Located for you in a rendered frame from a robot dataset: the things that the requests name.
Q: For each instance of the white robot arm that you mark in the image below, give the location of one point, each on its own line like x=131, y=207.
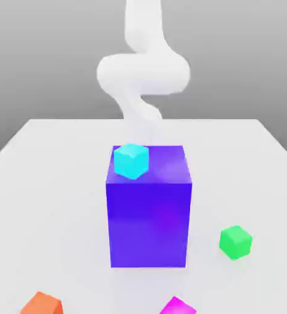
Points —
x=143, y=73

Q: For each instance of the small cyan cube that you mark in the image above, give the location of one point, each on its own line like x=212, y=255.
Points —
x=131, y=162

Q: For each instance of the small green cube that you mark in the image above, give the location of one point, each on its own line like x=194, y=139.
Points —
x=235, y=242

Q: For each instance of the small magenta cube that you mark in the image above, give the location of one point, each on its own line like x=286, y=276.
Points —
x=177, y=306

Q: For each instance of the small orange cube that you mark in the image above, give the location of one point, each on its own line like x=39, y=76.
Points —
x=43, y=305

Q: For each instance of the large purple box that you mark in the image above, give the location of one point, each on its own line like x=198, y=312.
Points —
x=148, y=220

